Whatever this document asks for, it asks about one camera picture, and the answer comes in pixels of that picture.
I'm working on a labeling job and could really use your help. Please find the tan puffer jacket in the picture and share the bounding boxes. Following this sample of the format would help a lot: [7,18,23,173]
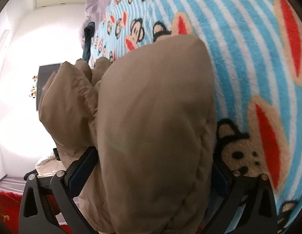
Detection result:
[38,35,216,233]

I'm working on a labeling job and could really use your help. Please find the red cloth item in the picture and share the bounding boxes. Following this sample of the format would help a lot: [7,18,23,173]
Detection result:
[0,191,73,233]

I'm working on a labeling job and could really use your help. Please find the blue monkey print blanket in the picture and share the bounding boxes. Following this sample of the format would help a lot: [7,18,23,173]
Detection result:
[90,0,302,233]

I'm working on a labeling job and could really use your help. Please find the dark teal folded jeans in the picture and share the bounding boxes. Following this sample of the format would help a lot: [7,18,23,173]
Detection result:
[82,22,95,62]

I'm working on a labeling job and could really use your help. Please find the purple quilted duvet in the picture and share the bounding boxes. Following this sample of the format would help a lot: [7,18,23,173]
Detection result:
[80,0,112,48]

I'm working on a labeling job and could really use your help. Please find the dark wall monitor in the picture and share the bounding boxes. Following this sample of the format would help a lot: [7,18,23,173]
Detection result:
[36,63,60,111]

